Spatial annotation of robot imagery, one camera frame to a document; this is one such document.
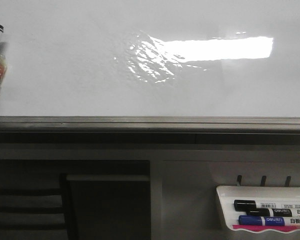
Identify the black capped marker middle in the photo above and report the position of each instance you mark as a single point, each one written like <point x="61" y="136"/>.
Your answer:
<point x="274" y="212"/>

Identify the black capped marker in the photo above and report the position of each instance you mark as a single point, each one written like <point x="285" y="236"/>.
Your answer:
<point x="241" y="205"/>
<point x="274" y="212"/>

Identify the dark cabinet panel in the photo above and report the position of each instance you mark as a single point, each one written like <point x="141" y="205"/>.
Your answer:
<point x="111" y="207"/>

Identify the dark chair backrest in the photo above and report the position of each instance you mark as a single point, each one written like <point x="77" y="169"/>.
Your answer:
<point x="69" y="222"/>

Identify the blue capped marker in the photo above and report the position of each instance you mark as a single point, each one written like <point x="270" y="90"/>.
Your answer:
<point x="268" y="220"/>

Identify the black capped marker top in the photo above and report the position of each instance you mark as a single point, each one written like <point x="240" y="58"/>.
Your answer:
<point x="241" y="205"/>

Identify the black hook right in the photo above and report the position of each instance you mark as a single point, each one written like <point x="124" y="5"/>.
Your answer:
<point x="288" y="181"/>

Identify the white whiteboard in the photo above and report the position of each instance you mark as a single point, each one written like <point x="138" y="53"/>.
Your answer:
<point x="180" y="58"/>

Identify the black hook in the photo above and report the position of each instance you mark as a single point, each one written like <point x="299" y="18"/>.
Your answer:
<point x="263" y="181"/>
<point x="239" y="180"/>
<point x="288" y="181"/>

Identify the black hook left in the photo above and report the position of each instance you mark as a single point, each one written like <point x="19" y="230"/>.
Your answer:
<point x="239" y="180"/>

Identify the grey whiteboard frame ledge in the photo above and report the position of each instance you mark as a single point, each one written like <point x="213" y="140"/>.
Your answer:
<point x="150" y="130"/>

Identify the white plastic marker tray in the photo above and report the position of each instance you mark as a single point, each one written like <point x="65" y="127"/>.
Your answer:
<point x="225" y="197"/>

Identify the black hook middle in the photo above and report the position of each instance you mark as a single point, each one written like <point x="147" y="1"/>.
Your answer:
<point x="263" y="181"/>

